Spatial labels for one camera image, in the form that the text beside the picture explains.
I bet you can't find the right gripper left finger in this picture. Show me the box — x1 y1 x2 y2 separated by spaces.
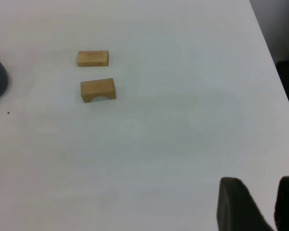
216 177 276 231

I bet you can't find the arched wooden block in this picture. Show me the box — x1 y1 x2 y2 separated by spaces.
80 77 117 104

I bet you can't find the flat wooden block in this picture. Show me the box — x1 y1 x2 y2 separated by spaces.
76 50 109 68

